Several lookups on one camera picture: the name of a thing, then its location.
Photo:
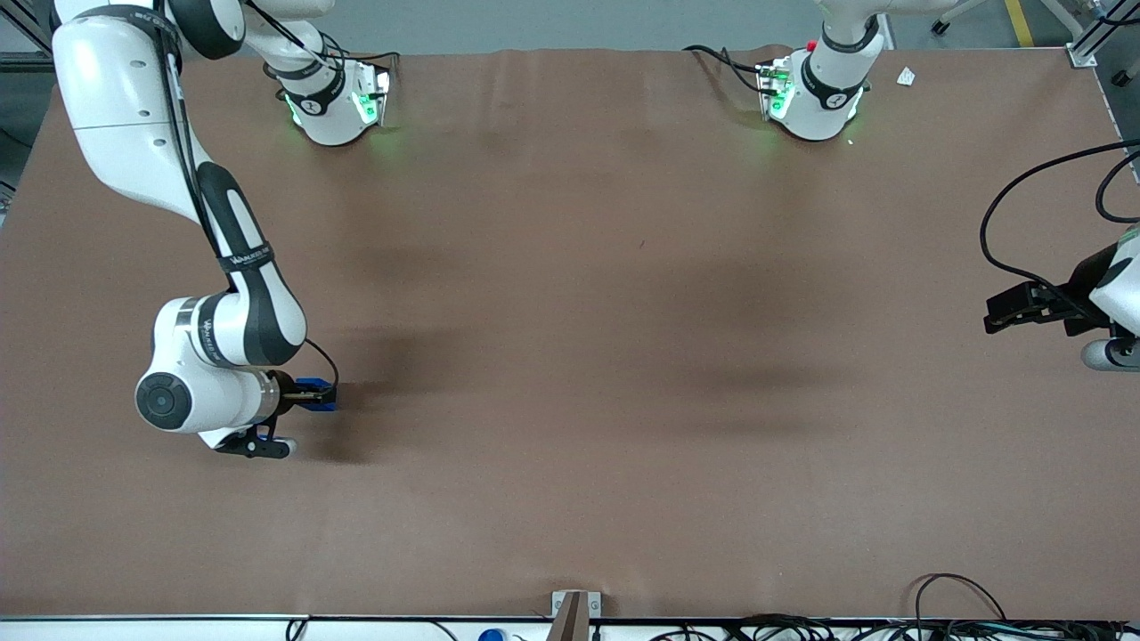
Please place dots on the grey metal bracket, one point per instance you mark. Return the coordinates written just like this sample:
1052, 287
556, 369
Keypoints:
559, 601

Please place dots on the brown camera post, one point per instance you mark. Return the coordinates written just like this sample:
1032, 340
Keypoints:
570, 619

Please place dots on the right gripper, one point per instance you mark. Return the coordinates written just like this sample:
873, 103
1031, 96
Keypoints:
288, 392

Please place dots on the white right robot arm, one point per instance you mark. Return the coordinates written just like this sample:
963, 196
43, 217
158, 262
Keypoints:
116, 107

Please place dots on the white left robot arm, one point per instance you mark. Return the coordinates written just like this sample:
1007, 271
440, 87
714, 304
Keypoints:
819, 102

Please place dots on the aluminium frame post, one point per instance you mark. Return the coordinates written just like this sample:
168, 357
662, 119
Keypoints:
1091, 40
22, 60

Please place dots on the blue plastic part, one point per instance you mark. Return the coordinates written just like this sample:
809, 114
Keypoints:
312, 383

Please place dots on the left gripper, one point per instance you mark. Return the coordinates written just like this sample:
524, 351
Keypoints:
1078, 297

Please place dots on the white paper scrap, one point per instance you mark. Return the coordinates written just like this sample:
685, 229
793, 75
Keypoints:
906, 77

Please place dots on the chair leg with caster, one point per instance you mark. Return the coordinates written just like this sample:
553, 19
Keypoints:
940, 27

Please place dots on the blue round cap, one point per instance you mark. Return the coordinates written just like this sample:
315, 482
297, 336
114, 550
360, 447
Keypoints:
492, 636

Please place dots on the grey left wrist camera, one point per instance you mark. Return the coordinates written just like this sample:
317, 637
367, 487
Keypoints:
1109, 354

